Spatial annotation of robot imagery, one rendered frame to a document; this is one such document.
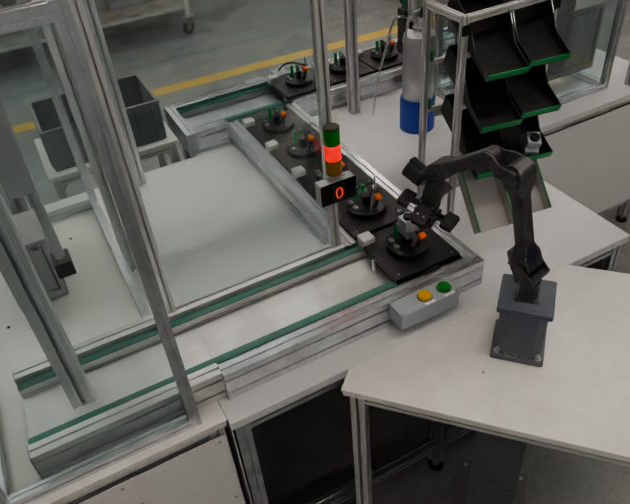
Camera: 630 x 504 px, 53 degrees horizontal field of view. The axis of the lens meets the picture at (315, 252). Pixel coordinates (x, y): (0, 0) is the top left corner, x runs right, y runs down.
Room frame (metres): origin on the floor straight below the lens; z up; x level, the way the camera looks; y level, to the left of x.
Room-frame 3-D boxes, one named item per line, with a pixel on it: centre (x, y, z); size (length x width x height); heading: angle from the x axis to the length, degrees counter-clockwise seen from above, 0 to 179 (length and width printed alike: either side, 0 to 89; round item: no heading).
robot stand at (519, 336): (1.22, -0.57, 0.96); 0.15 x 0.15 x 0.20; 67
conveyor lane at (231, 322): (1.48, -0.02, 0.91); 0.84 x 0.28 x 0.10; 114
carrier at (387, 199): (1.82, -0.20, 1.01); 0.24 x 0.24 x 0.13; 24
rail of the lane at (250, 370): (1.33, -0.11, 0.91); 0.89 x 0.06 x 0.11; 114
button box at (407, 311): (1.35, -0.31, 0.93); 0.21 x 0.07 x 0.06; 114
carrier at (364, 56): (3.12, -0.45, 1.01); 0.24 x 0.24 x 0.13; 24
